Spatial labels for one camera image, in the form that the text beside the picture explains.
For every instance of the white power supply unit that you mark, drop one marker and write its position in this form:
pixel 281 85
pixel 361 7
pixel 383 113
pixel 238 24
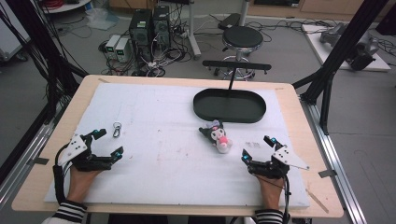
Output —
pixel 122 49
pixel 111 45

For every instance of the black and grey device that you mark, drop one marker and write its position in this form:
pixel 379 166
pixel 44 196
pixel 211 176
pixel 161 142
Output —
pixel 364 56

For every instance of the clear plastic bag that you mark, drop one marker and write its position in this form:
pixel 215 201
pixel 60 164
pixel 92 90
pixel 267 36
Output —
pixel 101 18

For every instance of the person's left hand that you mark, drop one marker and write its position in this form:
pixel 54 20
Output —
pixel 79 183

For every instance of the white round table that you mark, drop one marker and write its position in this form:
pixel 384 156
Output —
pixel 67 6

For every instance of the black flat case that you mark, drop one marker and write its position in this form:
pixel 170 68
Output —
pixel 229 21

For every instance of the black round stool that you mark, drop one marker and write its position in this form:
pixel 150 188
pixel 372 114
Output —
pixel 243 38

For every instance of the aluminium rail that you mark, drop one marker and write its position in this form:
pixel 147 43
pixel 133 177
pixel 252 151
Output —
pixel 336 174
pixel 21 174

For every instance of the white foam mat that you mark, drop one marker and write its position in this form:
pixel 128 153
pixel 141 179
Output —
pixel 162 174

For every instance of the black computer tower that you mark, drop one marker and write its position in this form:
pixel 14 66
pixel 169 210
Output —
pixel 140 31
pixel 162 25

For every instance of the grey tape strip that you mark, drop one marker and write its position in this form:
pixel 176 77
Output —
pixel 39 161
pixel 327 173

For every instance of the person's right hand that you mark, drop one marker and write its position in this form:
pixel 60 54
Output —
pixel 273 193

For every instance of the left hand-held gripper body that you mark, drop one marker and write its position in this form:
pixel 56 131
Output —
pixel 74 149

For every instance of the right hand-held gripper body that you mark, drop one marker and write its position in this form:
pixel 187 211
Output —
pixel 286 157

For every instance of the white stand leg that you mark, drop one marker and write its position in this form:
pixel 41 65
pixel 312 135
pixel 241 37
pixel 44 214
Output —
pixel 193 34

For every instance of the thin wooden stick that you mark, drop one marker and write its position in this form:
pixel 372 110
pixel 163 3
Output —
pixel 317 201

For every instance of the silver keyring clasp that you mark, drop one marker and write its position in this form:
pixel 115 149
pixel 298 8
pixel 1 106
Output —
pixel 117 129

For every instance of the black and pink plush toy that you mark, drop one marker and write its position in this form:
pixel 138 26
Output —
pixel 218 135

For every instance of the white floor board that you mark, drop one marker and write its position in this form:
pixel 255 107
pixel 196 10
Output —
pixel 317 46

